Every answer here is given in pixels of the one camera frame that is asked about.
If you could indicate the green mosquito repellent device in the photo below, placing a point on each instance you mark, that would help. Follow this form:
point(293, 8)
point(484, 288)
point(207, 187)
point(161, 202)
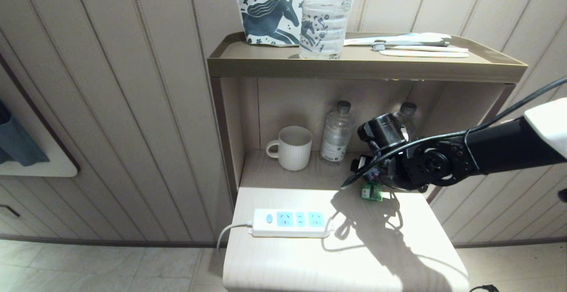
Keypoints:
point(371, 192)

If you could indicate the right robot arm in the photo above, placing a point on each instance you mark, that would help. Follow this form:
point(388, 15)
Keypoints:
point(500, 146)

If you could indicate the white power strip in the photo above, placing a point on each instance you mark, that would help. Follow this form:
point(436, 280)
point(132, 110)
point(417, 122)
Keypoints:
point(290, 227)

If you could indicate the white ribbed mug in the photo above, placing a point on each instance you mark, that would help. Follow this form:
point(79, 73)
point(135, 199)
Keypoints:
point(294, 152)

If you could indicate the small clear water bottle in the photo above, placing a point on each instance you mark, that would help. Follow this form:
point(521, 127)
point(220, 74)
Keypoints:
point(408, 111)
point(336, 134)

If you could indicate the beige bedside shelf cabinet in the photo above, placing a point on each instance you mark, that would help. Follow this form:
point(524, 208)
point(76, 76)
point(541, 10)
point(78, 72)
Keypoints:
point(354, 67)

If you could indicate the white pouch with horse print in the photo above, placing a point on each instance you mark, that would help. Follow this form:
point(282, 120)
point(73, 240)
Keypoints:
point(266, 17)

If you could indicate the large clear plastic bottle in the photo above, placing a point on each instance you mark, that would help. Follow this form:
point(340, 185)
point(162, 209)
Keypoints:
point(323, 21)

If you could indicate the white comb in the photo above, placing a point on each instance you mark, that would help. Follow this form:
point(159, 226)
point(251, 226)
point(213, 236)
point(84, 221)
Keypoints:
point(421, 54)

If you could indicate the white toothbrush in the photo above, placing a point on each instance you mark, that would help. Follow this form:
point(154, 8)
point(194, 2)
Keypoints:
point(425, 48)

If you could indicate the blue cloth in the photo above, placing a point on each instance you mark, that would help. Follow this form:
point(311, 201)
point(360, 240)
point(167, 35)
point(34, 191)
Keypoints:
point(17, 143)

